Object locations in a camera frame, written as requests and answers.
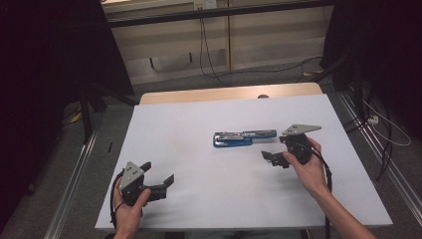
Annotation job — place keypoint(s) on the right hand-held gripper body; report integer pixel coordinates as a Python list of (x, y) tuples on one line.
[(298, 146)]

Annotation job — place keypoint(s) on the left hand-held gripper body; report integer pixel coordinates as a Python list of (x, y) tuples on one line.
[(131, 179)]

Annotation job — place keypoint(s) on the blue stapler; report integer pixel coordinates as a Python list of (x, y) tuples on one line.
[(232, 141)]

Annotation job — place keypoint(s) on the person's right hand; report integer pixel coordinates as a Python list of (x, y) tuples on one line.
[(312, 176)]

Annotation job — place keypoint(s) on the person's left hand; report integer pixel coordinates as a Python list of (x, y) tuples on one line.
[(127, 215)]

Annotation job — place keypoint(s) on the small black floor object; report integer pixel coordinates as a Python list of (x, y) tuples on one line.
[(109, 147)]

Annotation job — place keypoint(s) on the white table cover sheet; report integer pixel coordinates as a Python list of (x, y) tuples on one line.
[(232, 199)]

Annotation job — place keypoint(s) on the yellow floor tape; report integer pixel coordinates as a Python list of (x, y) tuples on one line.
[(313, 72), (76, 118)]

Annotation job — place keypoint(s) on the black metal stand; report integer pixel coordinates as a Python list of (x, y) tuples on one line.
[(356, 86), (87, 119)]

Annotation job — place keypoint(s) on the white power adapter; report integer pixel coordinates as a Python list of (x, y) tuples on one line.
[(373, 119)]

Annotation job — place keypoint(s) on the wooden table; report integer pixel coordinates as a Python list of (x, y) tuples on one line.
[(199, 95)]

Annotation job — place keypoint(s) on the beige wooden cabinet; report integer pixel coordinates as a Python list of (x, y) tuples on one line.
[(265, 43)]

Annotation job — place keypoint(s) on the black curtain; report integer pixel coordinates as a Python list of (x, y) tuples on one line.
[(49, 66), (391, 49)]

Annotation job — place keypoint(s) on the black horizontal bar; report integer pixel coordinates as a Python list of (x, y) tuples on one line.
[(166, 19)]

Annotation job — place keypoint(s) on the aluminium floor rail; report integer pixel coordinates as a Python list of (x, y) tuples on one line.
[(398, 176), (71, 189)]

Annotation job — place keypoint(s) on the black cabinet bracket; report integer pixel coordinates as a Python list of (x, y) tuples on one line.
[(190, 57), (152, 63)]

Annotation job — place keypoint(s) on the white wall socket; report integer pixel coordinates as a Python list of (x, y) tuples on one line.
[(205, 4)]

